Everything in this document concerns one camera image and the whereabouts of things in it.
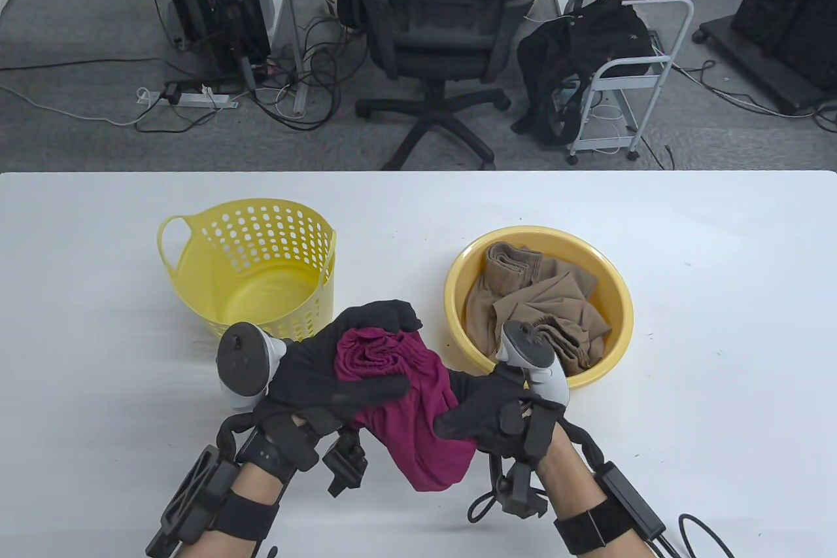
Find person's right hand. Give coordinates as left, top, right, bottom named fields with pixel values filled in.
left=434, top=365, right=568, bottom=459

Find person's left hand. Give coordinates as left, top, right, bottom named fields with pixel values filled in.
left=252, top=300, right=424, bottom=436

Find maroon shorts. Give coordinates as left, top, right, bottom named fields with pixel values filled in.
left=335, top=328, right=478, bottom=493

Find tan shorts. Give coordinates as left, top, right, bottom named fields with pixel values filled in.
left=463, top=242, right=613, bottom=377

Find black ribbed forearm pack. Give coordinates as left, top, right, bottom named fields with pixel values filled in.
left=145, top=445, right=243, bottom=558

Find person's right forearm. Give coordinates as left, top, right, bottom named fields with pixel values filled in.
left=536, top=430, right=655, bottom=558

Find black forearm battery box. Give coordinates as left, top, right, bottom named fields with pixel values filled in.
left=592, top=461, right=668, bottom=542

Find person's left forearm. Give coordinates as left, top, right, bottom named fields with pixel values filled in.
left=190, top=460, right=288, bottom=558

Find yellow perforated plastic basket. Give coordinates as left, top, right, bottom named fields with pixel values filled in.
left=157, top=199, right=337, bottom=341

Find yellow plastic basin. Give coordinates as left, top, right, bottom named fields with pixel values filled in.
left=444, top=226, right=634, bottom=391

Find metal desk leg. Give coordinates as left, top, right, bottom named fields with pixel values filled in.
left=275, top=0, right=309, bottom=117

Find white power strip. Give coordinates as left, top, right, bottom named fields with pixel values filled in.
left=137, top=87, right=239, bottom=109

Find black office chair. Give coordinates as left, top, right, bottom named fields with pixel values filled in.
left=337, top=0, right=547, bottom=171

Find black backpack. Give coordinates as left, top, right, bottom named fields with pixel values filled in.
left=511, top=0, right=657, bottom=148

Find black computer tower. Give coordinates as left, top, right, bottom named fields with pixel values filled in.
left=145, top=0, right=272, bottom=82

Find black cabinet on casters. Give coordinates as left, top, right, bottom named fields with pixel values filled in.
left=693, top=0, right=837, bottom=116

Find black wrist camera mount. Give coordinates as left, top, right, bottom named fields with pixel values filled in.
left=468, top=453, right=549, bottom=523
left=322, top=430, right=369, bottom=498

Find black forearm strap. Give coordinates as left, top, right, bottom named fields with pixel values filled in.
left=209, top=491, right=281, bottom=542
left=555, top=499, right=628, bottom=555

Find black cable on table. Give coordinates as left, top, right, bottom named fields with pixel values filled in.
left=677, top=514, right=736, bottom=558

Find tangled black floor cables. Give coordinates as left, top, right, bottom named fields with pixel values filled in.
left=252, top=9, right=364, bottom=131

